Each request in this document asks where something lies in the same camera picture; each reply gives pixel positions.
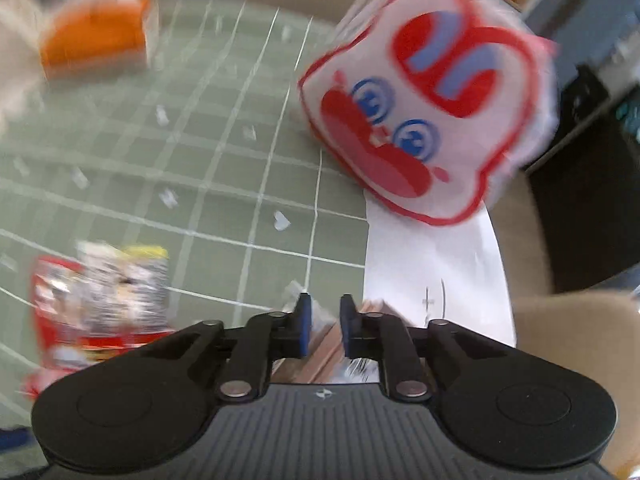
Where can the white paper sheet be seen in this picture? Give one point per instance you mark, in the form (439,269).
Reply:
(425,272)

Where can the beige chair right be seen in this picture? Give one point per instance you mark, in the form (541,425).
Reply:
(595,334)

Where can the red snack bag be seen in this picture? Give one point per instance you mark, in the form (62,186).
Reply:
(64,346)

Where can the pink cardboard box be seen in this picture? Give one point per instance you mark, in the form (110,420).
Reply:
(326,362)

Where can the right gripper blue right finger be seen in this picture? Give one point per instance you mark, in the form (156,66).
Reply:
(385,339)

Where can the blue candy packet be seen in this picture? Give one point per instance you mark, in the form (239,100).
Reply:
(14,437)

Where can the clear biscuit packet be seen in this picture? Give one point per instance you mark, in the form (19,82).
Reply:
(300,299)

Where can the green grid tablecloth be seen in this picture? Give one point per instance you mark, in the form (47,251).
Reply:
(206,154)

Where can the fish tank cabinet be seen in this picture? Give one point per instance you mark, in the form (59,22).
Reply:
(586,187)

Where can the orange tissue box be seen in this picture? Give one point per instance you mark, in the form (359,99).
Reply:
(82,35)

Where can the white chair near left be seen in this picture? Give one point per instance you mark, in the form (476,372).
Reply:
(22,24)

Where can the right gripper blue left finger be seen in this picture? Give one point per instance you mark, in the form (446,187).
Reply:
(252,350)

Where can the red white bunny bag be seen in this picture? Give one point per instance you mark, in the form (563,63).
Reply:
(429,103)

